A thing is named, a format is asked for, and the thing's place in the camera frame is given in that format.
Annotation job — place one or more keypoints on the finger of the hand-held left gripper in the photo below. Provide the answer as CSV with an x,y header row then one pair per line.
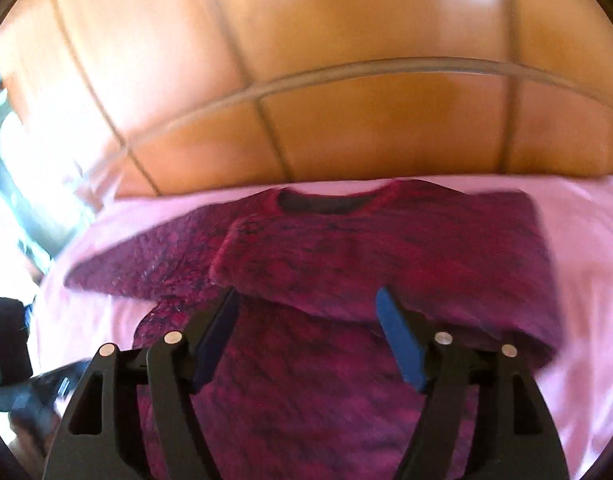
x,y
54,382

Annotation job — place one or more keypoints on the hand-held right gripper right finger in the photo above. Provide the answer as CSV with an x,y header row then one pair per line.
x,y
399,340

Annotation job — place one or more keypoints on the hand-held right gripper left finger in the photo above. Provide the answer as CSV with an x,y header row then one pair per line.
x,y
217,335

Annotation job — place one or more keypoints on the magenta knit sweater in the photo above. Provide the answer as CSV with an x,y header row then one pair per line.
x,y
336,260

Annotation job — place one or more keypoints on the pink bed sheet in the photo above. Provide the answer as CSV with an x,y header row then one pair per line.
x,y
576,240

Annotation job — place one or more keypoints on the wooden panelled headboard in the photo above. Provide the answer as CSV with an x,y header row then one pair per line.
x,y
296,90

